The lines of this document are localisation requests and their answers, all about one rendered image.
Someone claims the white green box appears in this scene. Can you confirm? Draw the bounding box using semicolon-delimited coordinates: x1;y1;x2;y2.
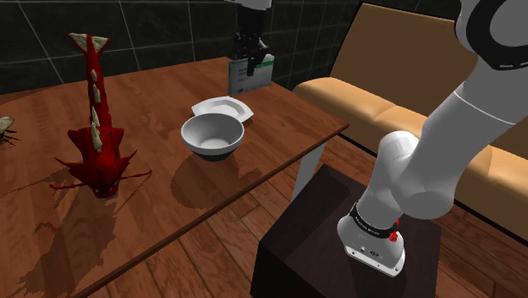
227;52;276;97

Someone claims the white angular plate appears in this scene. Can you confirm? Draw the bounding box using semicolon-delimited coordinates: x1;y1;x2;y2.
190;96;255;124

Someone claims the white round bowl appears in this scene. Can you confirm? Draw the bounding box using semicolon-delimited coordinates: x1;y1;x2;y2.
180;113;245;163

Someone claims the brown wooden table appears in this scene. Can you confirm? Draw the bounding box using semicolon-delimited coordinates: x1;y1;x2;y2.
0;56;351;298

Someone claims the tan sofa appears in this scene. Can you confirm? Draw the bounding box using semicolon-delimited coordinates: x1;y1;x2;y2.
292;2;528;243

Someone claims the red dragon figure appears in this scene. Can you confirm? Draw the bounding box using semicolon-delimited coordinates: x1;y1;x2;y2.
48;32;153;201

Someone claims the dark robot stand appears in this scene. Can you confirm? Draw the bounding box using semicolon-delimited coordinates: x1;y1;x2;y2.
249;163;443;298

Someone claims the pale winged insect figure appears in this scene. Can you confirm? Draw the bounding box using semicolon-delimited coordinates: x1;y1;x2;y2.
0;115;20;146

